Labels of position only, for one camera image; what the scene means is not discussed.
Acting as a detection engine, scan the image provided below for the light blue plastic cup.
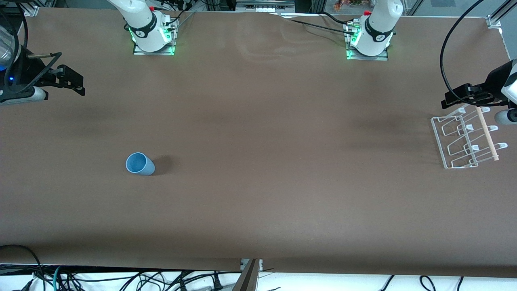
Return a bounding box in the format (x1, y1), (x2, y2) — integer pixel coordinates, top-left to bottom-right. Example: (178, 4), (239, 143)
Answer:
(126, 152), (156, 176)

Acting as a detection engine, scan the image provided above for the wooden rack rod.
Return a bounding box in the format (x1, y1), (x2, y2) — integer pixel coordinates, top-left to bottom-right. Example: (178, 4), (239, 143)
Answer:
(476, 107), (500, 162)

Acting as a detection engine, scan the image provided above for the orange background object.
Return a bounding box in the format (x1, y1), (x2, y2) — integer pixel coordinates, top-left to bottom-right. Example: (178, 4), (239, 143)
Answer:
(334, 0), (365, 11)

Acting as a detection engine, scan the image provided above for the grey metal box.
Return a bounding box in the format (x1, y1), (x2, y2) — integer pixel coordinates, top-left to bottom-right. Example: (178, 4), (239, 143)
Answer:
(236, 0), (296, 13)

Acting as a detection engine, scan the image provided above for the brown table cover sheet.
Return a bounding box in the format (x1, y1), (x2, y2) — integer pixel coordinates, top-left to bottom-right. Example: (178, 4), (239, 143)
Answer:
(0, 7), (517, 279)

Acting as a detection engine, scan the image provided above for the aluminium profile beam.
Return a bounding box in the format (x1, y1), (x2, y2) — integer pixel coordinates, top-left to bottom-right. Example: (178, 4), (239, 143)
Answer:
(232, 258), (264, 291)

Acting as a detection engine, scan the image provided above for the white wire cup rack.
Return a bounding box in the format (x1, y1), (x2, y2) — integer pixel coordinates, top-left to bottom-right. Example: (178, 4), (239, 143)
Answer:
(431, 106), (509, 169)

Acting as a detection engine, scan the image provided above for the aluminium corner bracket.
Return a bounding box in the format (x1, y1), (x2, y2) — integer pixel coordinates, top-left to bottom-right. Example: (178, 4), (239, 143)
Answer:
(485, 0), (517, 30)
(15, 0), (40, 17)

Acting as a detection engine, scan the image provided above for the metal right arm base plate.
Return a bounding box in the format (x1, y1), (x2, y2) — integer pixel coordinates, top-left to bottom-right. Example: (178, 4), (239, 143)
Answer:
(132, 16), (178, 56)

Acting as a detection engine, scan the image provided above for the black base connector cable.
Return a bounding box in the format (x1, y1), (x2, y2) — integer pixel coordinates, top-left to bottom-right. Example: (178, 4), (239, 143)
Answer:
(156, 0), (195, 27)

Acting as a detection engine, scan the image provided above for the short black power cable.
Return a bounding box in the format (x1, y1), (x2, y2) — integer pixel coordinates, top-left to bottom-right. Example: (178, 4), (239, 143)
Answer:
(321, 11), (356, 26)

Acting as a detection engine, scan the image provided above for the long black power cable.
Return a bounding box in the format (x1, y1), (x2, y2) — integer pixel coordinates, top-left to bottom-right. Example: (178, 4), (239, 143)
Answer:
(278, 13), (358, 35)

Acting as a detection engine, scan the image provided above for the thick black floor cable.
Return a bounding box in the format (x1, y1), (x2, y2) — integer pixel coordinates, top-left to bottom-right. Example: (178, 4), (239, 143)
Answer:
(0, 244), (46, 291)

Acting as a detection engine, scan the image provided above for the teal floor cable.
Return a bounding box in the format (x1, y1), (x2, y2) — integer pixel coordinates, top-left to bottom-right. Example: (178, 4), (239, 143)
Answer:
(52, 265), (64, 291)

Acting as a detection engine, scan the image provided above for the black cable with plug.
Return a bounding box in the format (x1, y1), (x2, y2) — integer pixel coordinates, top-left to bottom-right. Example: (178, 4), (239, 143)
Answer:
(204, 272), (223, 291)

